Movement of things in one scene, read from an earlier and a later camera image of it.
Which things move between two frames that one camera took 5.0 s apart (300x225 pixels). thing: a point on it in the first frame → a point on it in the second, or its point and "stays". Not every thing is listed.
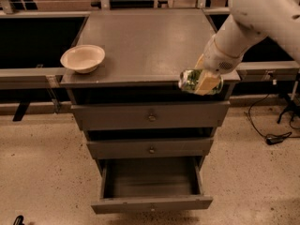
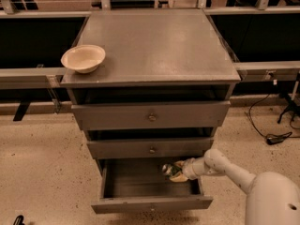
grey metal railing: x=246 y=71 stays
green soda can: x=188 y=79 → x=170 y=170
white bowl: x=83 y=58 stays
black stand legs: x=292 y=105 stays
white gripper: x=217 y=59 → x=188 y=169
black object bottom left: x=19 y=220 stays
